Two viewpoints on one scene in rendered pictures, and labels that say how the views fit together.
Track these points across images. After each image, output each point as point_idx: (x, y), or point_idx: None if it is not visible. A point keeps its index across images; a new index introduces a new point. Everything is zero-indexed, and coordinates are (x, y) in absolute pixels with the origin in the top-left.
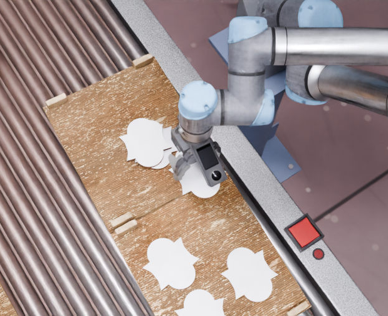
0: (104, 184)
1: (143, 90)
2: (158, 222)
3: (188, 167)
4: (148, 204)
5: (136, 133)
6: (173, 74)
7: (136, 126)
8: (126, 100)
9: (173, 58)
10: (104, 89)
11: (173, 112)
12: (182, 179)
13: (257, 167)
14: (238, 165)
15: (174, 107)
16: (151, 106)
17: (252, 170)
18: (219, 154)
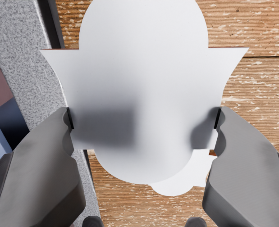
0: (273, 138)
1: (136, 211)
2: (258, 26)
3: (231, 191)
4: (243, 73)
5: (180, 182)
6: (90, 206)
7: (174, 189)
8: (162, 210)
9: (83, 217)
10: (177, 225)
11: (113, 179)
12: (219, 108)
13: (3, 36)
14: (43, 59)
15: (108, 183)
16: (137, 195)
17: (16, 35)
18: (21, 147)
